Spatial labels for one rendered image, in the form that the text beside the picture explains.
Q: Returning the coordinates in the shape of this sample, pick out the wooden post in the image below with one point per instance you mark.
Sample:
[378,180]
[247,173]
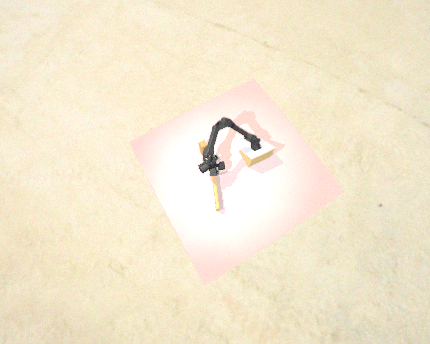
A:
[202,145]

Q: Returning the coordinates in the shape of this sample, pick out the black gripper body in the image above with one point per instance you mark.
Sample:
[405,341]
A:
[221,165]

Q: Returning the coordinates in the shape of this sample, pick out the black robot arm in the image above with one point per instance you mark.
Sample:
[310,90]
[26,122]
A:
[208,151]

